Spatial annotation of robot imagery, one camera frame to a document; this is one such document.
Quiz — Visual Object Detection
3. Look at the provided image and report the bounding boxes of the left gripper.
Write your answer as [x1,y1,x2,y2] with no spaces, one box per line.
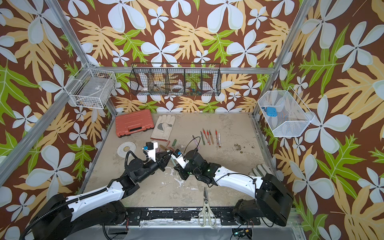
[137,148,172,184]

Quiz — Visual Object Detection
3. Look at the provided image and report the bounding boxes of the dark green pen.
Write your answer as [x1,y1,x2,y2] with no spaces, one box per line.
[200,131,206,146]

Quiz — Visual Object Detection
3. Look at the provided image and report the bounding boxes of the clear red-capped pen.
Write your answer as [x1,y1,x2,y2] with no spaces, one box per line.
[206,130,211,145]

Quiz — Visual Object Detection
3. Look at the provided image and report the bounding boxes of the brown gold pen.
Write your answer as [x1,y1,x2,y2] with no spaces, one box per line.
[209,131,215,145]

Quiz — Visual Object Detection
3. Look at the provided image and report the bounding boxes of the red gel pen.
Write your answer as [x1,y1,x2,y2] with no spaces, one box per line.
[215,129,219,145]

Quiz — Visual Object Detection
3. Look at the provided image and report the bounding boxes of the pink pen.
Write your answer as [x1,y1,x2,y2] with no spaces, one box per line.
[192,136,201,150]

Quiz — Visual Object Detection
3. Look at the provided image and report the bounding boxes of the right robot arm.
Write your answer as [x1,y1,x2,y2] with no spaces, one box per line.
[172,150,294,227]

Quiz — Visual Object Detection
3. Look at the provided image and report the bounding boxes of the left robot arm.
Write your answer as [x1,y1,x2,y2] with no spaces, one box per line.
[19,149,180,240]

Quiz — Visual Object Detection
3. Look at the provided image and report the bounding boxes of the beige work glove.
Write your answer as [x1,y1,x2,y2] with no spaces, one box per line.
[151,115,176,141]

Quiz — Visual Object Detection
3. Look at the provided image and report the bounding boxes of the white tape roll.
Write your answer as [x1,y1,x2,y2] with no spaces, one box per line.
[117,142,136,158]

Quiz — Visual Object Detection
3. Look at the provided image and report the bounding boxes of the red plastic tool case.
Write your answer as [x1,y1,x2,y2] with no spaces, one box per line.
[116,110,155,138]

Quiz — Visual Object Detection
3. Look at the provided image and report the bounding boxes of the blue object in basket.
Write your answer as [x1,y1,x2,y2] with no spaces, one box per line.
[262,107,278,117]

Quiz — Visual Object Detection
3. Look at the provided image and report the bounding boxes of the white mesh basket right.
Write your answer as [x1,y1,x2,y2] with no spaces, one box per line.
[258,88,315,138]

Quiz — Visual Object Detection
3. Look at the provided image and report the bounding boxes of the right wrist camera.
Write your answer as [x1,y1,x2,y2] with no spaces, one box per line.
[171,149,188,169]

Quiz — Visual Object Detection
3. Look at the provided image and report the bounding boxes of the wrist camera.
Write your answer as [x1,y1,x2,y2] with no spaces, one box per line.
[171,149,188,169]
[143,141,158,162]

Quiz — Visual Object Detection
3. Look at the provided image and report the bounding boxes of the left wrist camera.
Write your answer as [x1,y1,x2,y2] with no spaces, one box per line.
[143,141,158,162]

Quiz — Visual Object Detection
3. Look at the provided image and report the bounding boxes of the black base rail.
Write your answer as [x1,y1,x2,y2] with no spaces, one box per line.
[101,206,265,226]

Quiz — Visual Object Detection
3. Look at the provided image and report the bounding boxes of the white handled scissors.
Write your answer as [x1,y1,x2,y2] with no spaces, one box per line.
[198,187,217,228]

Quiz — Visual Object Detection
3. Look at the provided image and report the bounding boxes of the black wire basket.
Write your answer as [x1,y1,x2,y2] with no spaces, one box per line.
[128,63,222,96]

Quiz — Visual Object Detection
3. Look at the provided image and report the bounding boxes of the white wire basket left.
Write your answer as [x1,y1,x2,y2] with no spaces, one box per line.
[66,65,117,109]

